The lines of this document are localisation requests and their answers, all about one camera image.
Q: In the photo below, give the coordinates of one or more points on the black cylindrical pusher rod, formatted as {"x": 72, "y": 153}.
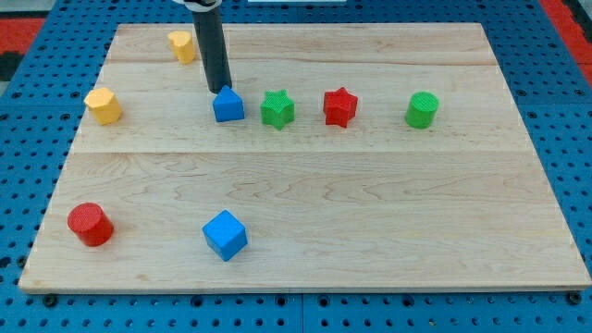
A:
{"x": 208, "y": 26}

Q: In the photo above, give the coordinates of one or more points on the green star block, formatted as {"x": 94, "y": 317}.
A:
{"x": 277, "y": 109}

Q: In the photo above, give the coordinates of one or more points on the red star block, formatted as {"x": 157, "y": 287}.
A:
{"x": 339, "y": 107}

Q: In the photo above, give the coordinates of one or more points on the yellow heart block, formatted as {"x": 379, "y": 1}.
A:
{"x": 182, "y": 46}

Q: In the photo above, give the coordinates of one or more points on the yellow hexagon block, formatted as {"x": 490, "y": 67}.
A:
{"x": 103, "y": 105}

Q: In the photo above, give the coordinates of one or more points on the light wooden board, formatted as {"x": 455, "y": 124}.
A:
{"x": 379, "y": 207}

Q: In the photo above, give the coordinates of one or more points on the blue cube block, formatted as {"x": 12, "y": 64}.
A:
{"x": 225, "y": 235}

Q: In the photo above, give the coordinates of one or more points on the green cylinder block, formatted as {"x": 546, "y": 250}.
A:
{"x": 421, "y": 110}

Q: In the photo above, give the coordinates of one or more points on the red cylinder block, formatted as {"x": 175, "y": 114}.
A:
{"x": 90, "y": 224}

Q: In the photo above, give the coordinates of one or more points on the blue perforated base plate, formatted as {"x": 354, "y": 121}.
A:
{"x": 42, "y": 107}

